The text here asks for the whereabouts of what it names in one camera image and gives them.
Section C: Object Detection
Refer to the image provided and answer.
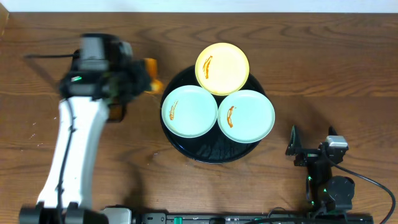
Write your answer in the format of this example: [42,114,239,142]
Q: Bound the yellow plate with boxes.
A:
[195,43,249,96]

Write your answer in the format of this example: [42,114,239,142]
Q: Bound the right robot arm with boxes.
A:
[285,125,355,217]

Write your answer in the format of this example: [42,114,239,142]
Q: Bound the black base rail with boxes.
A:
[130,212,374,224]

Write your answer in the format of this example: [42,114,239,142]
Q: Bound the light green plate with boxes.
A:
[161,85,218,138]
[217,90,275,144]

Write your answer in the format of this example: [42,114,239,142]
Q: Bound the black rectangular water tray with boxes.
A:
[107,104,126,123]

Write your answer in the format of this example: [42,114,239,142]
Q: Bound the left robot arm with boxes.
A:
[19,36,160,223]

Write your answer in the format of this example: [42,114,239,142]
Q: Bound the orange green scrub sponge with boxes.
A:
[144,58,164,95]

